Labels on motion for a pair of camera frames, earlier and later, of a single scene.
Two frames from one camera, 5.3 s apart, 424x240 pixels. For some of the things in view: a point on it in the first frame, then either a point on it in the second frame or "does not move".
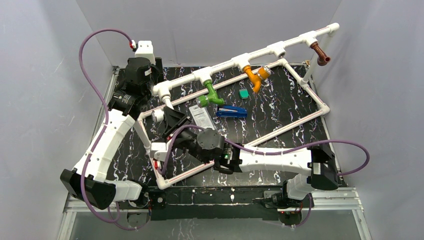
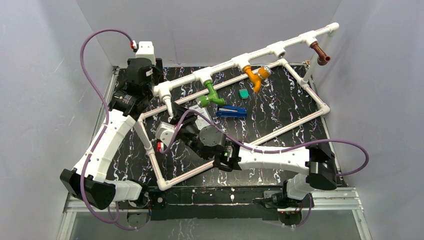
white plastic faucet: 158,115 -> 167,99
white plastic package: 201,117 does not move
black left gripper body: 159,73 does not move
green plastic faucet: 204,100 does not move
